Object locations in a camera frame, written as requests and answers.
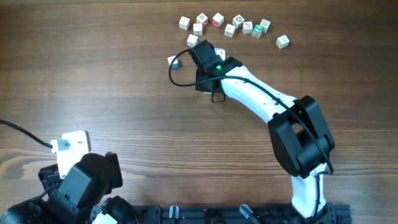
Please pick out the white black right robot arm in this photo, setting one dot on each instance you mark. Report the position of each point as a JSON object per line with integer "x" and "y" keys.
{"x": 300, "y": 137}

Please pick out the wooden block red letter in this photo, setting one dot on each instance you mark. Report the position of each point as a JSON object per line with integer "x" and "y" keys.
{"x": 217, "y": 19}

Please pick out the wooden block tan pattern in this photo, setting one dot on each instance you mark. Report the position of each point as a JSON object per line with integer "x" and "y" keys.
{"x": 229, "y": 30}

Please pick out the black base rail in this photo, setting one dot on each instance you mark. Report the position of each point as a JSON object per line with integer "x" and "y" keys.
{"x": 280, "y": 213}

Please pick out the wooden block black symbol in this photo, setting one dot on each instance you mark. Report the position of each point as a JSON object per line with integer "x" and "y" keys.
{"x": 238, "y": 21}

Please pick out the wooden block yellow side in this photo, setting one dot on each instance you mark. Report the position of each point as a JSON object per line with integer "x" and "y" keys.
{"x": 282, "y": 41}

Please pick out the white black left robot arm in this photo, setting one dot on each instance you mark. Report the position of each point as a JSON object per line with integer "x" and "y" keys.
{"x": 73, "y": 199}

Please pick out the wooden block red side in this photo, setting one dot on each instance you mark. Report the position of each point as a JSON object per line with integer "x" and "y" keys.
{"x": 202, "y": 19}

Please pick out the wooden block grid pattern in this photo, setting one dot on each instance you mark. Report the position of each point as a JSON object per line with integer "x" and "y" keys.
{"x": 265, "y": 24}

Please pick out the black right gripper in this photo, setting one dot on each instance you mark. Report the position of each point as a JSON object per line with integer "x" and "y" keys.
{"x": 199, "y": 79}

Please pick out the wooden block far left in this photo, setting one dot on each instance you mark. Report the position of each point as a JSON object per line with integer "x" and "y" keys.
{"x": 184, "y": 23}

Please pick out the wooden block green Z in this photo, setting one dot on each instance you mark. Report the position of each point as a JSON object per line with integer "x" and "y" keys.
{"x": 257, "y": 31}

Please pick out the wooden block grey figure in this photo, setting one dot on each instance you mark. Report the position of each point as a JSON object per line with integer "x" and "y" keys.
{"x": 247, "y": 27}

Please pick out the wooden block blue side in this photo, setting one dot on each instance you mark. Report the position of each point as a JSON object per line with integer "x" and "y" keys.
{"x": 173, "y": 62}

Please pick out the plain wooden block upper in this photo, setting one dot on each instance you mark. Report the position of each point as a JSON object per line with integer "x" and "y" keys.
{"x": 197, "y": 29}

